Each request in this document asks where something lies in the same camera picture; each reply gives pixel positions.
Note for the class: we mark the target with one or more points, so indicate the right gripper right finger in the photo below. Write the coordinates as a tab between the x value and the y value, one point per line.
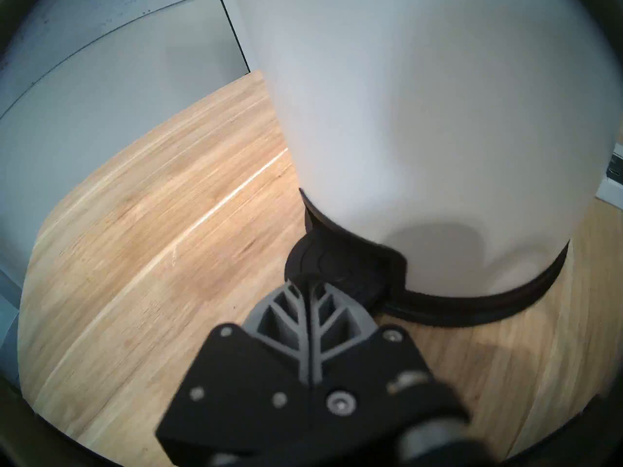
375	388

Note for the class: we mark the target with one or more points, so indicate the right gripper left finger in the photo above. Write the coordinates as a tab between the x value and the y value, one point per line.
238	393

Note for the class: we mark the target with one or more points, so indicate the white pedal trash bin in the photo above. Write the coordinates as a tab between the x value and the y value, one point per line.
438	130

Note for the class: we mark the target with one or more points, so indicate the silver table power outlet panel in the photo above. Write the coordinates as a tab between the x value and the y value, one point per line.
612	184

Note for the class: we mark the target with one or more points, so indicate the rolling whiteboard on stand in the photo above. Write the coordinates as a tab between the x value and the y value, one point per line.
238	33

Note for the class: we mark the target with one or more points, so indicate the wall glass whiteboard with writing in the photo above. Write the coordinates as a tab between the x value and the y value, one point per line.
73	23

